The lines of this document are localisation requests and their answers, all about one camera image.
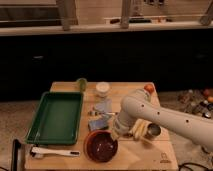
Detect dark red bowl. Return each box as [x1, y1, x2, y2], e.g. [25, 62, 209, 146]
[84, 130, 118, 163]

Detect white handled brush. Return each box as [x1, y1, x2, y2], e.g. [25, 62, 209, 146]
[31, 147, 80, 157]

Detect green plastic tray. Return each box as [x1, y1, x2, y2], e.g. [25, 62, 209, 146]
[25, 92, 83, 145]

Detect orange fruit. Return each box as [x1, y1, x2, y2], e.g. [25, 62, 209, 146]
[144, 84, 155, 94]

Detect white cup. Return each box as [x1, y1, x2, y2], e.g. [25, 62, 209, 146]
[96, 82, 110, 97]

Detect black cable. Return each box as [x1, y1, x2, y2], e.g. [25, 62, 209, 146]
[178, 162, 213, 171]

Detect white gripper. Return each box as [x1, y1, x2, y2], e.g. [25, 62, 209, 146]
[111, 112, 130, 140]

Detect metal cup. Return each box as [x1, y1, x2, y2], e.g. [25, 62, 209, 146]
[146, 123, 161, 139]

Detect grey cloth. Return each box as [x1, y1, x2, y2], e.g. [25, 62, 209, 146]
[94, 99, 112, 113]

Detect small knife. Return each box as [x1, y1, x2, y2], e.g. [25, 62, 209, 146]
[88, 111, 118, 116]

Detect yellow banana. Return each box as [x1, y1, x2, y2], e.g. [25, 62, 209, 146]
[130, 119, 146, 141]

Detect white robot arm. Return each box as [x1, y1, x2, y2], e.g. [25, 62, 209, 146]
[111, 89, 213, 152]

